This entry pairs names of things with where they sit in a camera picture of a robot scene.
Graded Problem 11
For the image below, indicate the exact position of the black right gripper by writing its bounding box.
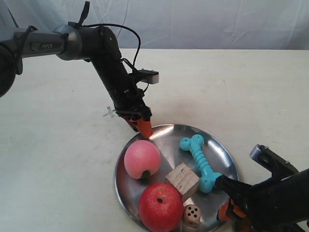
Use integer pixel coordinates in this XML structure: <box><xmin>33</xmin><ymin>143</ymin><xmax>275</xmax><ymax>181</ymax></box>
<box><xmin>216</xmin><ymin>175</ymin><xmax>266</xmax><ymax>225</ymax></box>

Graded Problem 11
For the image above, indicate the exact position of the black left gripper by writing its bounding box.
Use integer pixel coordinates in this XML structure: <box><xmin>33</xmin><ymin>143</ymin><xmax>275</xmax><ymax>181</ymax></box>
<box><xmin>91</xmin><ymin>56</ymin><xmax>153</xmax><ymax>138</ymax></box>

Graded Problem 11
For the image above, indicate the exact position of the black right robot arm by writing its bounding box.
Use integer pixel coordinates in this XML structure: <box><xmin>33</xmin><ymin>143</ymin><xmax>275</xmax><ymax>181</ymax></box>
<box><xmin>138</xmin><ymin>124</ymin><xmax>309</xmax><ymax>232</ymax></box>

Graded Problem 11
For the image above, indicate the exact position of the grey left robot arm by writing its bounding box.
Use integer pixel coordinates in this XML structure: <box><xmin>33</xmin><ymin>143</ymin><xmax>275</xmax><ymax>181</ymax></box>
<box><xmin>0</xmin><ymin>22</ymin><xmax>158</xmax><ymax>138</ymax></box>

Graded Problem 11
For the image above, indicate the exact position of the pink toy peach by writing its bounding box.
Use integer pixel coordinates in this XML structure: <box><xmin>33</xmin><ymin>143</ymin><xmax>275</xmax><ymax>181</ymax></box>
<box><xmin>124</xmin><ymin>140</ymin><xmax>161</xmax><ymax>179</ymax></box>

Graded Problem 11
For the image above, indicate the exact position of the wooden die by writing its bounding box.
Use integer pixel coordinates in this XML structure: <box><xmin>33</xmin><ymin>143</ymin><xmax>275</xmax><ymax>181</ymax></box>
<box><xmin>183</xmin><ymin>204</ymin><xmax>201</xmax><ymax>228</ymax></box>

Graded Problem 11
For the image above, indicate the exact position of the wooden block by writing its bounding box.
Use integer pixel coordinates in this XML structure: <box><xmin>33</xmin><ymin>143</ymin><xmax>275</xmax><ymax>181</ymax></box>
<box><xmin>165</xmin><ymin>162</ymin><xmax>200</xmax><ymax>202</ymax></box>

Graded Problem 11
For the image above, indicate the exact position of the turquoise bone dog toy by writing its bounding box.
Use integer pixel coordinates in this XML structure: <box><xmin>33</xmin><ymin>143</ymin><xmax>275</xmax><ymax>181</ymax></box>
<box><xmin>180</xmin><ymin>134</ymin><xmax>222</xmax><ymax>193</ymax></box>

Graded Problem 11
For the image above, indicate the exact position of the red toy apple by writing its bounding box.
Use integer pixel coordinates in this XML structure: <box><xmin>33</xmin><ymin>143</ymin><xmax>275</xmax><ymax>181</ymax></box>
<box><xmin>138</xmin><ymin>183</ymin><xmax>183</xmax><ymax>232</ymax></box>

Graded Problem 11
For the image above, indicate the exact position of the white backdrop curtain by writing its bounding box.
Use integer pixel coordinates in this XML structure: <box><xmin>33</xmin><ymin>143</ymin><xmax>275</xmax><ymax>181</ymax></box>
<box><xmin>0</xmin><ymin>0</ymin><xmax>309</xmax><ymax>51</ymax></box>

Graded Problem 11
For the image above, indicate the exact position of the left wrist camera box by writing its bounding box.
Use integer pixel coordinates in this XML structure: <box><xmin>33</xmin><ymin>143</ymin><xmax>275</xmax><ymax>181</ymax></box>
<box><xmin>133</xmin><ymin>69</ymin><xmax>159</xmax><ymax>85</ymax></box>

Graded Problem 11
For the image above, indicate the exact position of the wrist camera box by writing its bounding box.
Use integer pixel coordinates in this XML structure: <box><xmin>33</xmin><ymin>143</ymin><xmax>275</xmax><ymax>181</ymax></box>
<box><xmin>250</xmin><ymin>144</ymin><xmax>299</xmax><ymax>180</ymax></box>
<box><xmin>133</xmin><ymin>69</ymin><xmax>159</xmax><ymax>85</ymax></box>

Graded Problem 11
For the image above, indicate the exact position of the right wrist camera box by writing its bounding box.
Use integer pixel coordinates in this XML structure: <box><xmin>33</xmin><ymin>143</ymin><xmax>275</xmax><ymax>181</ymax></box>
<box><xmin>250</xmin><ymin>144</ymin><xmax>299</xmax><ymax>180</ymax></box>

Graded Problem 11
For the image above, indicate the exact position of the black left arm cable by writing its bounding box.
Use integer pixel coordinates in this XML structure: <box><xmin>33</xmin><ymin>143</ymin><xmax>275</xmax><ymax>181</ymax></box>
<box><xmin>77</xmin><ymin>0</ymin><xmax>149</xmax><ymax>97</ymax></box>

